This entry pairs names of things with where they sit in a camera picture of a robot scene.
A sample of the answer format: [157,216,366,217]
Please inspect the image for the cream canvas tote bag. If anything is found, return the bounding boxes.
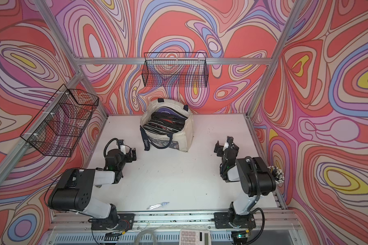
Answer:
[140,98,194,152]

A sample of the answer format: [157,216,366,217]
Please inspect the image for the purple ping pong paddle case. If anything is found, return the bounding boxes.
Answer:
[155,106,188,120]

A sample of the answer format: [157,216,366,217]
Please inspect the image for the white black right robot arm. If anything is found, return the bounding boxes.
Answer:
[214,136,277,230]

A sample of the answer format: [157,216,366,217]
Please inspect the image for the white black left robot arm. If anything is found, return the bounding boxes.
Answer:
[47,138,137,234]

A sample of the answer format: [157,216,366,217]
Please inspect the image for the black white-trimmed ping pong case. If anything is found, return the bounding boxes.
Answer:
[143,122,179,135]

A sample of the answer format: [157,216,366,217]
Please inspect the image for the small foil wrapper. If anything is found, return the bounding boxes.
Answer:
[147,202,169,210]

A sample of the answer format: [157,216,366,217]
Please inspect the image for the mesh cup of pencils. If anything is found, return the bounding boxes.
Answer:
[268,165,285,185]

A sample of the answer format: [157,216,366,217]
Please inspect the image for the white pink calculator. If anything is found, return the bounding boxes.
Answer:
[179,229,211,245]

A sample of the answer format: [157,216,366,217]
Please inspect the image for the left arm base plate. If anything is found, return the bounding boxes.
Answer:
[88,213,135,231]

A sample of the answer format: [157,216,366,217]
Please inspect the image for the aluminium rail front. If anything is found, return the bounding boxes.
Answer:
[49,209,303,231]

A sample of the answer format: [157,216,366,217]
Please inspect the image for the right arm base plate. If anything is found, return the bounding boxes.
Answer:
[213,212,256,230]

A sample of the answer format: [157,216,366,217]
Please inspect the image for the black wire basket left wall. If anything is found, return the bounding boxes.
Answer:
[20,85,99,157]

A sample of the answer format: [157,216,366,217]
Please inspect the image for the black wire basket wall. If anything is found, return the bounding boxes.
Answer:
[20,85,99,157]
[142,52,209,88]

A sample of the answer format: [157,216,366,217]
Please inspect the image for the grey looped cable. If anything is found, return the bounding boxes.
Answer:
[133,229,158,245]

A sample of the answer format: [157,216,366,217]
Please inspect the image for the black wire basket back wall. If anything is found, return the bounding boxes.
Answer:
[142,52,209,88]

